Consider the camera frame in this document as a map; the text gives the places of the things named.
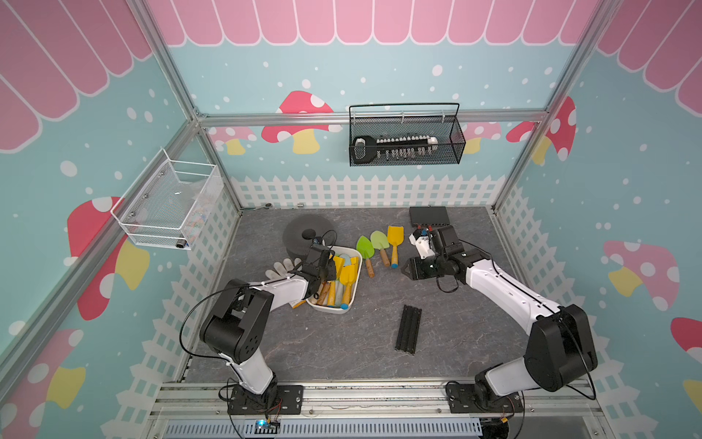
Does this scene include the white wire mesh wall basket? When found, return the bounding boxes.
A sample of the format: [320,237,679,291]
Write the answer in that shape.
[111,149,224,251]

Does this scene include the white knit work glove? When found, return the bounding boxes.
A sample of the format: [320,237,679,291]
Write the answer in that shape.
[265,258,302,281]

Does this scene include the white plastic storage box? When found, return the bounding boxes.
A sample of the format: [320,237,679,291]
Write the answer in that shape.
[305,246,361,315]

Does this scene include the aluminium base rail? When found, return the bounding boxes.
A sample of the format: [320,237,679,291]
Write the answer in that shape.
[142,378,614,438]

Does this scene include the black socket set rail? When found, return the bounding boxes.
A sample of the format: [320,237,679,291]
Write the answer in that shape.
[349,135,439,165]

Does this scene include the yellow plastic shovel blue cap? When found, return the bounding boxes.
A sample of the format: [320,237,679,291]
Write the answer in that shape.
[387,226,404,268]

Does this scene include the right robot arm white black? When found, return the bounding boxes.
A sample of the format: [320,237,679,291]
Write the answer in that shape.
[402,226,598,407]

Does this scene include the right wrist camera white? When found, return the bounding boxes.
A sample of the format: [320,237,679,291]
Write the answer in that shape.
[409,228,435,260]

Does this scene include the red trowel wooden handle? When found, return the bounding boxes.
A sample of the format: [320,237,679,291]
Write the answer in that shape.
[316,282,333,307]

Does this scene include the black network switch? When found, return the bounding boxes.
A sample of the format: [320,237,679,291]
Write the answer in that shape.
[409,206,451,229]

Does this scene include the black aluminium extrusion bar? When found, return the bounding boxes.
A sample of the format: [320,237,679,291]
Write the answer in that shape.
[395,305,422,355]

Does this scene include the black wire mesh wall basket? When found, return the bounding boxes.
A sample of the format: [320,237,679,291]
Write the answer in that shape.
[348,102,466,166]

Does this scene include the bright green trowel wooden handle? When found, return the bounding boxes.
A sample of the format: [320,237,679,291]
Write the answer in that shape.
[356,236,375,278]

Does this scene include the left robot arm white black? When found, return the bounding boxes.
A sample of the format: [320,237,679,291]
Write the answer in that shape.
[199,243,335,396]

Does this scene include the small green circuit board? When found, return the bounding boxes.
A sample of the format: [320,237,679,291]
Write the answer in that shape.
[254,420,281,435]

